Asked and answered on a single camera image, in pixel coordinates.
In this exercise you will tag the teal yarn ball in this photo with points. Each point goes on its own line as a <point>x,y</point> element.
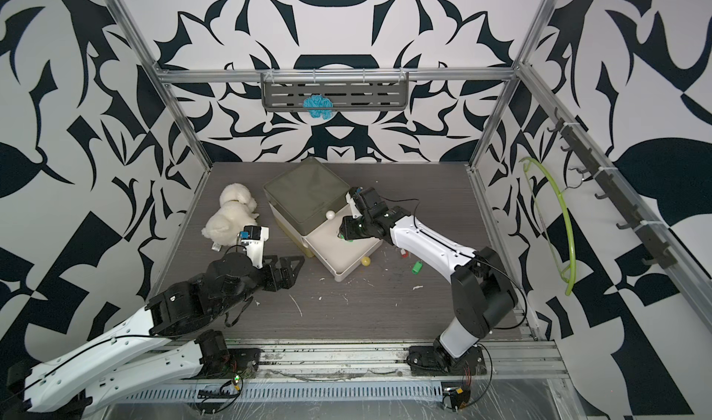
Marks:
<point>319,106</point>

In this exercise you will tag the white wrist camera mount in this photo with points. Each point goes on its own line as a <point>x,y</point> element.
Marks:
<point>353,201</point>
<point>252,238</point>

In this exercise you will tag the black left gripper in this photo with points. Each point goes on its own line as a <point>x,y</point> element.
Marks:
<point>278,283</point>

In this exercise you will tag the white drawer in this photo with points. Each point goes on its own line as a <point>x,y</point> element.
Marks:
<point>339,256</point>

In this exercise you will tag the key with green tag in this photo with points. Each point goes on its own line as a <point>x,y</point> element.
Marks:
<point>416,267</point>

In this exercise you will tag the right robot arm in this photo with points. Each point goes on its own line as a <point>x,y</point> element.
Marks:
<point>482,292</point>

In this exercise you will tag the grey wall shelf rack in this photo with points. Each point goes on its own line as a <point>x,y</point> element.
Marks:
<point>360,90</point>

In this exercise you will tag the grey-yellow mini drawer cabinet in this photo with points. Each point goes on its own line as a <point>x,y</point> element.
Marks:
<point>301,197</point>

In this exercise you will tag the grey hook rail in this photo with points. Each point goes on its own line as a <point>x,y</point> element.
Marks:
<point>637,216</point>

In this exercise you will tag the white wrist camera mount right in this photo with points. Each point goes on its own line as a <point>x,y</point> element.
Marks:
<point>353,201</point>

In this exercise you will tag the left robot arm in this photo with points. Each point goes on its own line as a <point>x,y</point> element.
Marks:
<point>168,339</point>

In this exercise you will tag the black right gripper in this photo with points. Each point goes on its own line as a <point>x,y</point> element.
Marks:
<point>348,227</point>

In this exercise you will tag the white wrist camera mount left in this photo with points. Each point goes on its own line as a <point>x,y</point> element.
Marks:
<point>252,238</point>

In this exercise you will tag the white plush toy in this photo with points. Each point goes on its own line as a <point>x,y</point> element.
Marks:
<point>237,209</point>

